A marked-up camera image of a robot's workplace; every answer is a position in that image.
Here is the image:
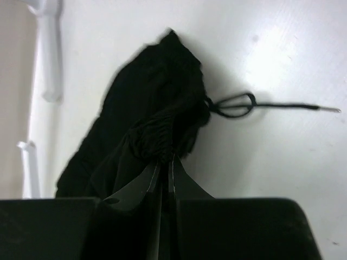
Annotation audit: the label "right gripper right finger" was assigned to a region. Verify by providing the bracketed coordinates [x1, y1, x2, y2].
[166, 157, 321, 259]

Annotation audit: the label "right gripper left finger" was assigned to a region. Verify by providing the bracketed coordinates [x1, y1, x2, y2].
[1, 162, 160, 259]

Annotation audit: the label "black trousers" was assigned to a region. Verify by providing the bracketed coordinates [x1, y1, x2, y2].
[55, 29, 323, 199]

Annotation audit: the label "white clothes rack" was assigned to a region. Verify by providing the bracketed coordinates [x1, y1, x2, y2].
[17, 1, 63, 199]

